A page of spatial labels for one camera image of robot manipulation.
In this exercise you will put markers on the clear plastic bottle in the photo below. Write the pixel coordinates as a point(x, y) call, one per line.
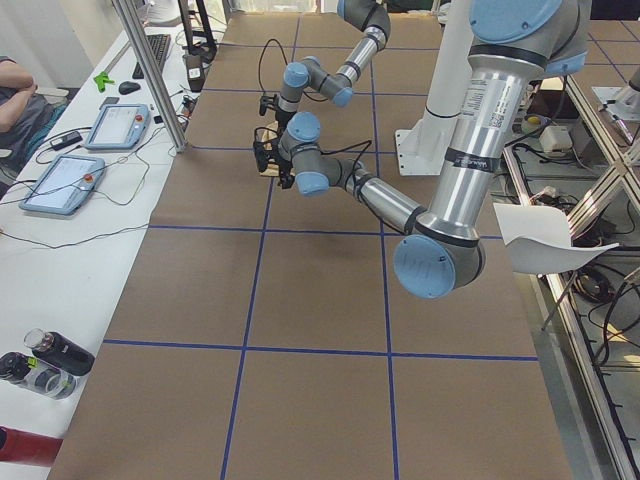
point(36, 375)

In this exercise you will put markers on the seated person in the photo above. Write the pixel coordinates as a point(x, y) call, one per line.
point(26, 117)

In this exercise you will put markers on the black computer mouse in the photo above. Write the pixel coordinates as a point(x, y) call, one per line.
point(128, 87)

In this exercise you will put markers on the aluminium frame post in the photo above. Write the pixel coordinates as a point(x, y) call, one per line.
point(138, 40)

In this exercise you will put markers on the upper teach pendant tablet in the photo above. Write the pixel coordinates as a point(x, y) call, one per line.
point(118, 127)

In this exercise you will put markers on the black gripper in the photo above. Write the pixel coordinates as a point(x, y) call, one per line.
point(285, 171)
point(282, 118)

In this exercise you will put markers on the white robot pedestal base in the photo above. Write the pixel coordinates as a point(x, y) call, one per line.
point(421, 150)

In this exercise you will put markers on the black keyboard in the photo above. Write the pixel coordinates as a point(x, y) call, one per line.
point(159, 45)

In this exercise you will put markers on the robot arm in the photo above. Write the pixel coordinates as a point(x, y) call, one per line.
point(334, 84)
point(512, 44)

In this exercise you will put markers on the lower teach pendant tablet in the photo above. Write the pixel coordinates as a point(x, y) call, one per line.
point(65, 185)

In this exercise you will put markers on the teach pendant tablet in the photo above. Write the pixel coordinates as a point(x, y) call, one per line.
point(118, 127)
point(65, 185)

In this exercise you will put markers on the green plastic clip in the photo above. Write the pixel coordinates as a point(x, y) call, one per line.
point(102, 80)

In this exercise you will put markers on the white paper sheet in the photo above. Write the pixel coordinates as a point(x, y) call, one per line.
point(538, 240)

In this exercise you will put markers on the beige long-sleeve graphic shirt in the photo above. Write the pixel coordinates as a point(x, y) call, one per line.
point(272, 172)

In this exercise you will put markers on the black water bottle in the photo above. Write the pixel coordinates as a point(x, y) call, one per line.
point(59, 351)

